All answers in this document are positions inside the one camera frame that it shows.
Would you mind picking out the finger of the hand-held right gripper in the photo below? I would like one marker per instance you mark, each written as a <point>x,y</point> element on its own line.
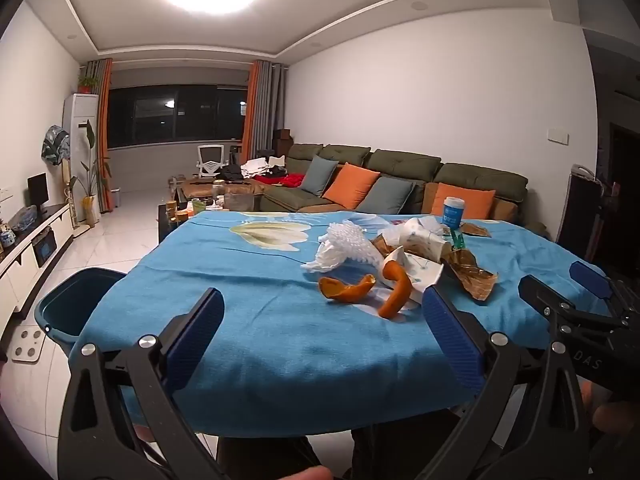
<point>542,292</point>
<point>592,280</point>

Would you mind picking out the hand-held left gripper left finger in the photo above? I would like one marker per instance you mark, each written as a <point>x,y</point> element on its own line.
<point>197,335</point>

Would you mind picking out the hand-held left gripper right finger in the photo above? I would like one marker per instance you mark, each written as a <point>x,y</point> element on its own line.
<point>452,335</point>

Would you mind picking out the white paper sheet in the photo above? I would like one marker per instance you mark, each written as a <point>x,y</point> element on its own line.
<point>422,275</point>

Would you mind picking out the long orange peel piece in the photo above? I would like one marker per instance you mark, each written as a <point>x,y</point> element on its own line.
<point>397,295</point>

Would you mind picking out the dark green wrapper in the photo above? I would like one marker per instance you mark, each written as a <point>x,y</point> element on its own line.
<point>457,240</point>

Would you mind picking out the white paper wrapper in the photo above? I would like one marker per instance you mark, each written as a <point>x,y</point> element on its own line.
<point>415,232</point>

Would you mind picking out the small brown foil wrapper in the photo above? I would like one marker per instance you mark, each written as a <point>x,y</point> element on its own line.
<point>382,247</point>

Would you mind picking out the short orange peel piece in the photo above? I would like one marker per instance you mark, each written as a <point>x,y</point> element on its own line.
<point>340,292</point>

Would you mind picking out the teal plastic trash bin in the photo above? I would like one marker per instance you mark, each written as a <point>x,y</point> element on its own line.
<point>55,310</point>

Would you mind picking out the person's right hand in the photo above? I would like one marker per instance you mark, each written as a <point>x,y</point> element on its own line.
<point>617,417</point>

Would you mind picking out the dark folded board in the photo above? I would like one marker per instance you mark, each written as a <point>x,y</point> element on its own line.
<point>580,215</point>

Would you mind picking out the blue floral blanket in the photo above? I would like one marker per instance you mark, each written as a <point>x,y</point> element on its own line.
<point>260,310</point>

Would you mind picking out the orange cushion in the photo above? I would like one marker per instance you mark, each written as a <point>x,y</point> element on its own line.
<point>475,205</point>
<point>350,185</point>

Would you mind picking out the black coffee table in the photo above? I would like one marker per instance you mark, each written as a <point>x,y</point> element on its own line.
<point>167,225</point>

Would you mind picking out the blue paper cup white lid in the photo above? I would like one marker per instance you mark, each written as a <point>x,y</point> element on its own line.
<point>452,215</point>

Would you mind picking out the group of glass jars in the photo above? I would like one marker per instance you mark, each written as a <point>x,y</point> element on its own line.
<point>197,206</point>

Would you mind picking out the grey-blue cushion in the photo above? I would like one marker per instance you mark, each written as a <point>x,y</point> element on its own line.
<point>387,195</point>
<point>319,175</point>

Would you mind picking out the small white bin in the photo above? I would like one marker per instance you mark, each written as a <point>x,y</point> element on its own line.
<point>114,199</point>

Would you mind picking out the yellow floor vase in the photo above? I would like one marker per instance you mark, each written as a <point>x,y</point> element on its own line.
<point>91,210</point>

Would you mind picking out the black clothes pile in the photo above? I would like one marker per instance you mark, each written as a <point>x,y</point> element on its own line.
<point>231,172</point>

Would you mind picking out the white bathroom scale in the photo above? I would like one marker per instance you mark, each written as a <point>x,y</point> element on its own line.
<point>27,347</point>

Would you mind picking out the white office chair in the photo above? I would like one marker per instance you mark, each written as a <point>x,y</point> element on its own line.
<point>210,162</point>

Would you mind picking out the black appliance with blue screen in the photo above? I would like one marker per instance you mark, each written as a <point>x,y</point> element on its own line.
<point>44,249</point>

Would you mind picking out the red clothes pile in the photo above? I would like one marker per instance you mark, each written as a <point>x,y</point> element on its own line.
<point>289,180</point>

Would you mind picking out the white clothes pile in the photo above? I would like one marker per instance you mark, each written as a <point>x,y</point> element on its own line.
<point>260,166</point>

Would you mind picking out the green and brown sofa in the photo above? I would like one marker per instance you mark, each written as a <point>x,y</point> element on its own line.
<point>400,160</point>

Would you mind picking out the white tv cabinet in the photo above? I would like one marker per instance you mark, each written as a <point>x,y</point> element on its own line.
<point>20,270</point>

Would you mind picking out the clear plastic bag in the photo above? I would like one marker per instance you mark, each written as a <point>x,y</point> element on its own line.
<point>24,220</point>

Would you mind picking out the brown cardboard box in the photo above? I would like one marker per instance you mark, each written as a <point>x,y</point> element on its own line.
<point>282,140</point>

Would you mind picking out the blue and white ceramic jar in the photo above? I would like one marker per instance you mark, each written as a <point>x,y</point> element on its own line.
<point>6,237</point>

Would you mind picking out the black monitor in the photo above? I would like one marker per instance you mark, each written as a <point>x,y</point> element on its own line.
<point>37,190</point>

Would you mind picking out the dark window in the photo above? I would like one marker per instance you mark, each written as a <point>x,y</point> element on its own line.
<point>175,115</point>

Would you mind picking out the tall leafy house plant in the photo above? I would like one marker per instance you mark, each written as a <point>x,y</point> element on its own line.
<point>90,132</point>

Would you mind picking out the grey and orange curtain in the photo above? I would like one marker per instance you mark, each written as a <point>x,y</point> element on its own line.
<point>260,110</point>
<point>102,125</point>

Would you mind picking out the fan with patterned cover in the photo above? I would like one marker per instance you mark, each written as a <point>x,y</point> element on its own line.
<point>55,144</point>

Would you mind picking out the white standing air conditioner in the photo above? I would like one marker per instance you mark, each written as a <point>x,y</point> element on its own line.
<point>80,125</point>

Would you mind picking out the small green potted plant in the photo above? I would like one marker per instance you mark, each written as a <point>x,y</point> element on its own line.
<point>88,83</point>

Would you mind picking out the white wall switch panel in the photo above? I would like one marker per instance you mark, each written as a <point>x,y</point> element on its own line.
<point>557,136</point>

